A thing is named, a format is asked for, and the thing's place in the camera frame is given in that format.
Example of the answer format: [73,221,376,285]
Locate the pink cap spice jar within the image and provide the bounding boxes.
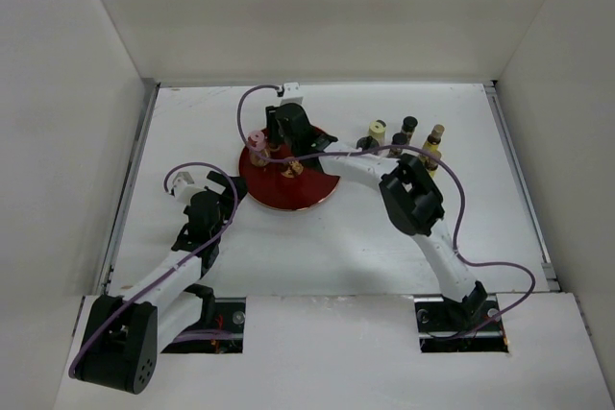
[247,131,270,168]

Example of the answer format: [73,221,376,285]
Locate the black cap brown spice jar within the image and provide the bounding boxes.
[267,127,284,153]

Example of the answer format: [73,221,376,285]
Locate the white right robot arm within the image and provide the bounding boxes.
[265,103,487,331]

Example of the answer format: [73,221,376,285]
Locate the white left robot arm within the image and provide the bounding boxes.
[68,166,248,395]

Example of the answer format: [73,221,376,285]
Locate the red round lacquer tray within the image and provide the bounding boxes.
[238,129,340,211]

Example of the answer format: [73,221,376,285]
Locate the black cap pepper grinder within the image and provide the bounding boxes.
[356,135,380,152]

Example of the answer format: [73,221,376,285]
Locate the cream cap salt shaker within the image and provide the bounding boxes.
[368,119,386,147]

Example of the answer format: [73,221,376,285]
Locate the black cap dark spice jar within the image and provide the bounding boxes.
[389,132,408,158]

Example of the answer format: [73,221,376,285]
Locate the black cap spice jar back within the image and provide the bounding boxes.
[401,116,418,141]

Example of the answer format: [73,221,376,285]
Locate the tall yellow oil bottle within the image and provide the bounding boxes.
[422,124,445,154]

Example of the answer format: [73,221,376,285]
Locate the short yellow oil bottle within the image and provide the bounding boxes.
[425,150,441,178]

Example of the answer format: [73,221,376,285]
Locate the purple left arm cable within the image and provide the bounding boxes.
[69,162,239,380]

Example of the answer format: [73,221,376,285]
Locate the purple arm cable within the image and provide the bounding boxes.
[69,162,239,380]
[237,84,537,334]

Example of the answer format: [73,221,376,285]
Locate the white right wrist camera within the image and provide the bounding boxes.
[279,83,304,105]

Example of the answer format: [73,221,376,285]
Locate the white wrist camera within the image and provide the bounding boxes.
[169,171,198,204]
[279,83,304,105]

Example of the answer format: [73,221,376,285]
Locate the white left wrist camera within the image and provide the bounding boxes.
[169,171,198,204]

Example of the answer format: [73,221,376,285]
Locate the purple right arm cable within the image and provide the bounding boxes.
[237,84,537,334]

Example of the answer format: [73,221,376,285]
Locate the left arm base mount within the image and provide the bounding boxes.
[162,298,246,354]

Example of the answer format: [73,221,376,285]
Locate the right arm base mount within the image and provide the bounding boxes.
[414,296,508,353]

